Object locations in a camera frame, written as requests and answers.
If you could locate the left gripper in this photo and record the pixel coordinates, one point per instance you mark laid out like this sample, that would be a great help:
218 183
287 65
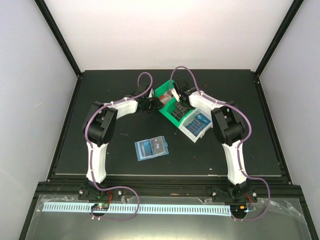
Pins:
157 105

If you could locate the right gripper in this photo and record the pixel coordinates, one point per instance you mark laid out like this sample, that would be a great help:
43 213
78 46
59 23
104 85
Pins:
182 108

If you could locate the green bin with black cards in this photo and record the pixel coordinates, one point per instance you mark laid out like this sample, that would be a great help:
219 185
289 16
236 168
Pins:
174 121

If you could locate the white bin with blue cards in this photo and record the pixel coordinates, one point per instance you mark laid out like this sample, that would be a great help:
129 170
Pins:
188 119

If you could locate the blue card holder wallet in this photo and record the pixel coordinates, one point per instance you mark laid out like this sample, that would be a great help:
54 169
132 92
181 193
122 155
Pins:
140 158

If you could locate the green bin with red cards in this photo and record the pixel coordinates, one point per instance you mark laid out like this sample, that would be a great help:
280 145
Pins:
170 106

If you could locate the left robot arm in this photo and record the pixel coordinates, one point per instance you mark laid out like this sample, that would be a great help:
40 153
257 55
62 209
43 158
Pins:
100 123

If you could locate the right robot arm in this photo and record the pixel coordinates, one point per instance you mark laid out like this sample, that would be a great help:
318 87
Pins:
230 127

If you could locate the black credit card stack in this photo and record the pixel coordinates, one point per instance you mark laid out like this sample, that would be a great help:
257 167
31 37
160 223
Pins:
179 114

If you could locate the red white credit card stack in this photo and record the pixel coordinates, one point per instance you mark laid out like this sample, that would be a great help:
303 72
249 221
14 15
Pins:
165 97

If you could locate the blue credit card stack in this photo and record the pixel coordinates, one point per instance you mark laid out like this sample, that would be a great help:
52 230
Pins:
198 124

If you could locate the left small circuit board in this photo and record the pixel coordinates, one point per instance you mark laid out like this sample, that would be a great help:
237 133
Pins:
100 208

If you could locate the small circuit board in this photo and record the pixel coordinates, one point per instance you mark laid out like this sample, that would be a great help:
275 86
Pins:
241 209
100 208

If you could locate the right small circuit board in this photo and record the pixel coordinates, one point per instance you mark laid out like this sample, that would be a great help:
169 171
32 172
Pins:
241 209

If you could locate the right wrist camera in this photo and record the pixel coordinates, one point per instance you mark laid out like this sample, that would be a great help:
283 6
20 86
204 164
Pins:
175 94

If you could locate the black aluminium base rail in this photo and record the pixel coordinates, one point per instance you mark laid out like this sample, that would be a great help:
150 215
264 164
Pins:
217 190

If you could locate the white slotted cable duct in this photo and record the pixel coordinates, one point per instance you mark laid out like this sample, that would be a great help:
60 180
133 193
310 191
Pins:
155 209

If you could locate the left black frame post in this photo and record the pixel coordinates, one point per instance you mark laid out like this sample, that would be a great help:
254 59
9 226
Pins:
48 17

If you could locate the black frame post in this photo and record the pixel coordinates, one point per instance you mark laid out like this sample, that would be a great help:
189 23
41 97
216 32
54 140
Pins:
283 27
48 17

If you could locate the right black frame post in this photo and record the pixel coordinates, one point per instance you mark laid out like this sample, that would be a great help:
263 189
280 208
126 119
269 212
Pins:
283 27

